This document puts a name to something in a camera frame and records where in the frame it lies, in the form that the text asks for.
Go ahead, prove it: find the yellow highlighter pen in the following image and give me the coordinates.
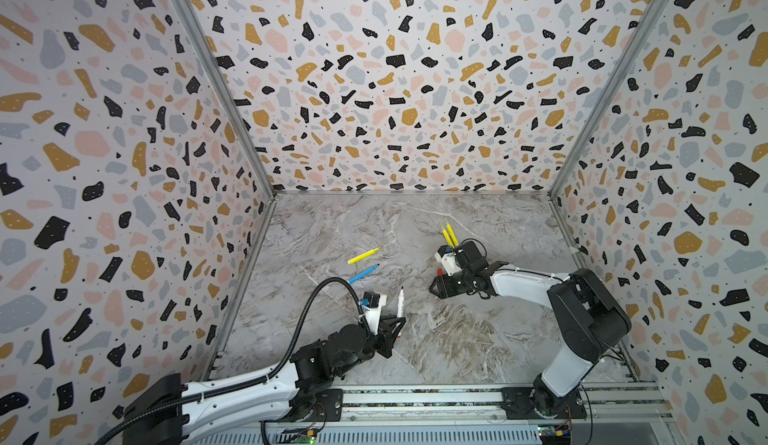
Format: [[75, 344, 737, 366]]
[[347, 247, 381, 265], [445, 223, 459, 247], [441, 228, 455, 248]]

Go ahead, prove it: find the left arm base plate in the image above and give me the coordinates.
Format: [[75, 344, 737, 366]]
[[282, 388, 344, 422]]

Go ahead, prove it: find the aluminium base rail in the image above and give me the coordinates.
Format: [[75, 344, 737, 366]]
[[167, 383, 676, 445]]

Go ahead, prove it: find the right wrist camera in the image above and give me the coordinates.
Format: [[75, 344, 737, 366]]
[[435, 245, 461, 276]]

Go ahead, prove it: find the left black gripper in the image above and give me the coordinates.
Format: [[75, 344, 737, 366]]
[[333, 314, 405, 379]]

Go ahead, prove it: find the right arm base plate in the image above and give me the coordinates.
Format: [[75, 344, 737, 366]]
[[501, 386, 588, 420]]

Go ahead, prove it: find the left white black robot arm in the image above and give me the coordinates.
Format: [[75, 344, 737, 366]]
[[121, 316, 406, 444]]

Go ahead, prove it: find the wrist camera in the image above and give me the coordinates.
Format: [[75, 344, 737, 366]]
[[435, 245, 461, 276], [361, 291, 387, 335]]

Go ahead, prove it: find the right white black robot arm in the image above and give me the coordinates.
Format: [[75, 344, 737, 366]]
[[429, 240, 632, 418]]

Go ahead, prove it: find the blue pen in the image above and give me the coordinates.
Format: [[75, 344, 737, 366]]
[[348, 264, 380, 284]]

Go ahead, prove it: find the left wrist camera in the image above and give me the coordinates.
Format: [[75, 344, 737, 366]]
[[361, 291, 387, 335]]

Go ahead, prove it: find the black corrugated cable conduit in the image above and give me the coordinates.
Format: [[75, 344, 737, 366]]
[[89, 276, 367, 445]]

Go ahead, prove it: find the red white pen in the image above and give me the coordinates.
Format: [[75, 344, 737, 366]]
[[397, 287, 405, 318]]

